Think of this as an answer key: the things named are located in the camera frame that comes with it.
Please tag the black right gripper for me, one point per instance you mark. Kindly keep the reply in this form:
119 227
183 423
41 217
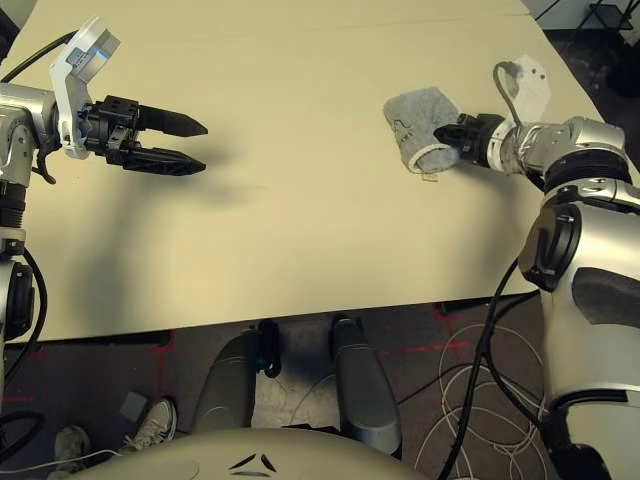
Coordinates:
481 137

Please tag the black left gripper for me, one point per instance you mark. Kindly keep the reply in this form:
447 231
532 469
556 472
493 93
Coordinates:
112 125

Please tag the grey terry rag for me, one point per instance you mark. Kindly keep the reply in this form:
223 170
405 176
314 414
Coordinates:
420 120

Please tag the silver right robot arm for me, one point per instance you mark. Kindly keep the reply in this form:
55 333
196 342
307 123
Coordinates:
590 250

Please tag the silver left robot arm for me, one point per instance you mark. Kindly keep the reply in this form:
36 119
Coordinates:
15 140

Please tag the black table foot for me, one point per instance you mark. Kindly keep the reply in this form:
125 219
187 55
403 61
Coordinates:
460 308

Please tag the grey robot left leg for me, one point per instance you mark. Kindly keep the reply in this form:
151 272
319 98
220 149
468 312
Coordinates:
225 385

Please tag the grey robot leg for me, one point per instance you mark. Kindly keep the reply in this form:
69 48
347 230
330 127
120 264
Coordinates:
365 390
225 385

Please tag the small grey floor pedal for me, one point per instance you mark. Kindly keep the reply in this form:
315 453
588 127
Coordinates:
133 405

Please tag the grey robot right leg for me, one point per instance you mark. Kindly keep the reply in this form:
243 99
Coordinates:
365 390

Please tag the grey bystander sneaker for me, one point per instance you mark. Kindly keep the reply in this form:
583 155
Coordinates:
157 422
72 447

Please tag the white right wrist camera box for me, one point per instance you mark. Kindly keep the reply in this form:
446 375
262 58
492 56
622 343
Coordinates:
532 87

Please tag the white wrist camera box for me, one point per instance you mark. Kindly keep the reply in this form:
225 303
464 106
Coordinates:
532 87
70 80

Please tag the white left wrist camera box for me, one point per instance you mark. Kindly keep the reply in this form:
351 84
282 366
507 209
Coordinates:
70 80

